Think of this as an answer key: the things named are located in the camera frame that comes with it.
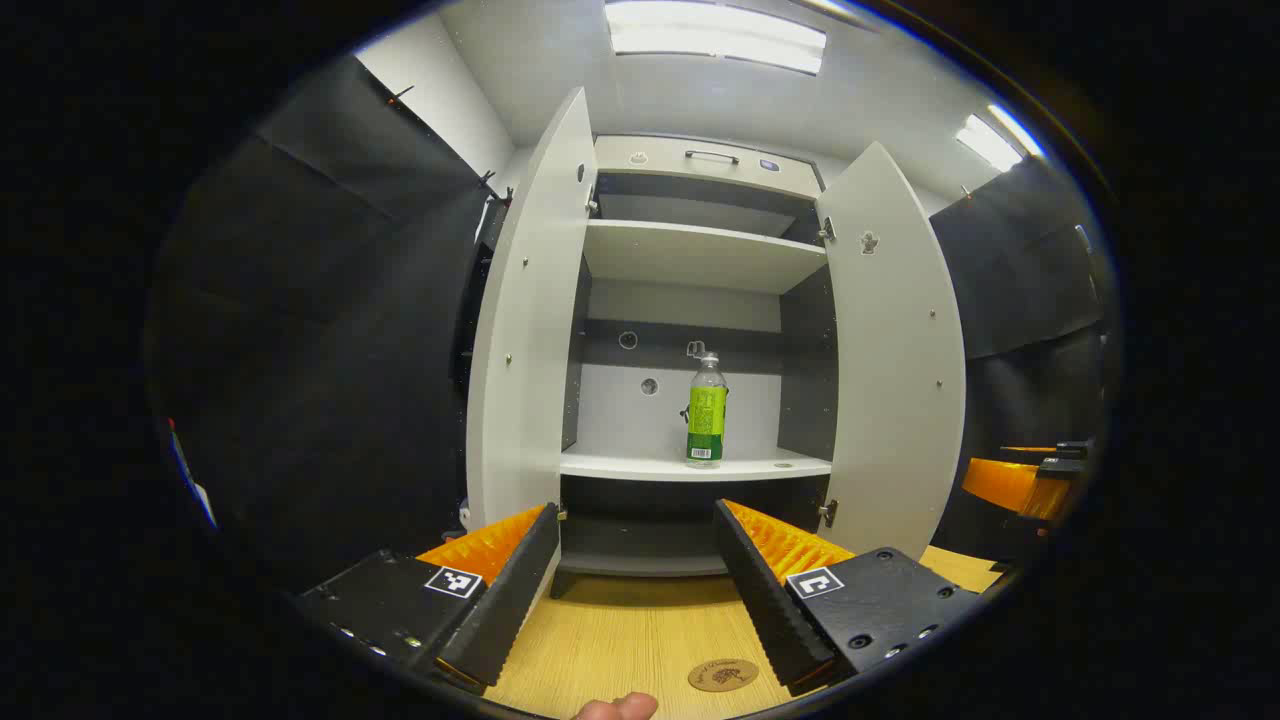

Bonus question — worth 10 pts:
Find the grey cabinet door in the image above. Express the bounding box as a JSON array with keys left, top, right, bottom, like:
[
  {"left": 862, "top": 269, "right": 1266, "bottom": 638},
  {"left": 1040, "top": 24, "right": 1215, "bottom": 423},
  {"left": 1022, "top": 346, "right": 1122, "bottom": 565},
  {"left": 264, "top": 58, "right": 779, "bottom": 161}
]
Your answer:
[
  {"left": 815, "top": 141, "right": 967, "bottom": 561},
  {"left": 465, "top": 87, "right": 599, "bottom": 536}
]

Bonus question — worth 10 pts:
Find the large ceiling light panel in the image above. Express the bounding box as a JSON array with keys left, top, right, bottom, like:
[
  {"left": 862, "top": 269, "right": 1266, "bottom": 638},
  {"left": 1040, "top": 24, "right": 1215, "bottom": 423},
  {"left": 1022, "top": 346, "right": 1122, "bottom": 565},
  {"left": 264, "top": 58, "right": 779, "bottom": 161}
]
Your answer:
[{"left": 605, "top": 0, "right": 828, "bottom": 76}]

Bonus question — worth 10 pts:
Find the black backdrop cloth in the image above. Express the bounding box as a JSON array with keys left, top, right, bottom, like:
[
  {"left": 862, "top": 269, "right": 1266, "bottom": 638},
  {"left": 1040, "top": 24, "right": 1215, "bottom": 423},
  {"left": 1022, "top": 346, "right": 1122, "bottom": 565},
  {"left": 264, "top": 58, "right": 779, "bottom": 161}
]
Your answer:
[
  {"left": 148, "top": 55, "right": 516, "bottom": 596},
  {"left": 930, "top": 160, "right": 1116, "bottom": 561}
]

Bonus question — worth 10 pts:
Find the green label plastic bottle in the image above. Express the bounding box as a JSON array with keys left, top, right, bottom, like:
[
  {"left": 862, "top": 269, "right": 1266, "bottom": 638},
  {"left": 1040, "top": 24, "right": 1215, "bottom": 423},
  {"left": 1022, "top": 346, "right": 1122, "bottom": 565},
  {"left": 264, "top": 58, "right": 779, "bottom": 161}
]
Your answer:
[{"left": 685, "top": 352, "right": 729, "bottom": 469}]

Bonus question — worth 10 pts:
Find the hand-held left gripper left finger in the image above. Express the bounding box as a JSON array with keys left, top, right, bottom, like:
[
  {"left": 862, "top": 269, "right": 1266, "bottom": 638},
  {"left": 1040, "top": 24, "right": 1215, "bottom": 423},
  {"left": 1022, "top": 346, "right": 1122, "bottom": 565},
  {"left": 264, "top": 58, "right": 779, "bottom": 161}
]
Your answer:
[{"left": 297, "top": 503, "right": 561, "bottom": 691}]

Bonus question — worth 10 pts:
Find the small ceiling light panel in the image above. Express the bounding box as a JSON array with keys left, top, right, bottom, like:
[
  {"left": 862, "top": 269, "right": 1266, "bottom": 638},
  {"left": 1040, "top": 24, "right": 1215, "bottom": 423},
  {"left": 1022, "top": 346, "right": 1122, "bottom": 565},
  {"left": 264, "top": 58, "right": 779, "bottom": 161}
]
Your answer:
[{"left": 955, "top": 103, "right": 1046, "bottom": 173}]

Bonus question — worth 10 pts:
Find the grey open cabinet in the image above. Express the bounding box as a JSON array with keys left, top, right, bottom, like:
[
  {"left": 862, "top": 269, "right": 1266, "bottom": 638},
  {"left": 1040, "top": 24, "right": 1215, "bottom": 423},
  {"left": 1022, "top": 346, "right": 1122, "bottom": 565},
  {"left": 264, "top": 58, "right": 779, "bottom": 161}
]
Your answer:
[{"left": 555, "top": 133, "right": 836, "bottom": 601}]

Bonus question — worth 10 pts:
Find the grey cabinet drawer front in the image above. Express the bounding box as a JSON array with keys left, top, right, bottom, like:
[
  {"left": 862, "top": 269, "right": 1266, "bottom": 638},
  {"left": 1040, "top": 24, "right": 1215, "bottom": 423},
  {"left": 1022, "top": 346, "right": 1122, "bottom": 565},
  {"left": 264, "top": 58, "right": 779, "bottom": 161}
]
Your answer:
[{"left": 594, "top": 134, "right": 827, "bottom": 201}]

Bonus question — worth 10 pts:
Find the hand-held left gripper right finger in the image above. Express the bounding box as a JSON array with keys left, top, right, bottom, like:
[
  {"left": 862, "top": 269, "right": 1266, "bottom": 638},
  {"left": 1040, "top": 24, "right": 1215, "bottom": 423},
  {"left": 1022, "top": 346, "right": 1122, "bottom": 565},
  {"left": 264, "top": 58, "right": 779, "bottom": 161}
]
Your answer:
[{"left": 713, "top": 499, "right": 986, "bottom": 698}]

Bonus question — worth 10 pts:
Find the round brown coaster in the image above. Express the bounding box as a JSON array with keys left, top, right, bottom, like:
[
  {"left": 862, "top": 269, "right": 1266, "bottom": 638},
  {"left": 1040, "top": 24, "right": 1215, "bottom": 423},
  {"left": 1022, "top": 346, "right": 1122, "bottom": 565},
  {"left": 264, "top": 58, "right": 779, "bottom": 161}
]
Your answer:
[{"left": 688, "top": 658, "right": 760, "bottom": 693}]

